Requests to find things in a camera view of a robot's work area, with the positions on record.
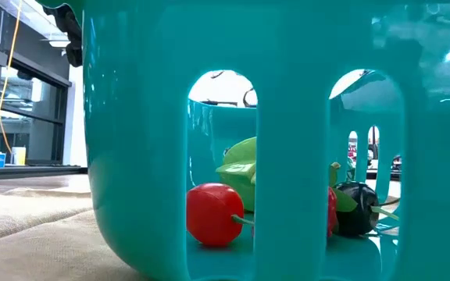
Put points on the teal plastic slotted basket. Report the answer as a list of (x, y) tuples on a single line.
[(139, 117)]

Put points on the red toy cherry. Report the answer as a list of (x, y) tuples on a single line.
[(213, 214)]

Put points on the black table frame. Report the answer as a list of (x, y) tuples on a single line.
[(45, 171)]

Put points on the green toy lettuce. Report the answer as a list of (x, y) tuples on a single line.
[(240, 179)]

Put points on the tan burlap cloth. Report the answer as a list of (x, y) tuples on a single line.
[(33, 250)]

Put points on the black window frame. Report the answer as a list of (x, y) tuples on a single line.
[(59, 117)]

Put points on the pale yellow cup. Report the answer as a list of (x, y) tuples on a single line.
[(19, 156)]

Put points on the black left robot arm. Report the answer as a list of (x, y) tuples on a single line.
[(70, 35)]

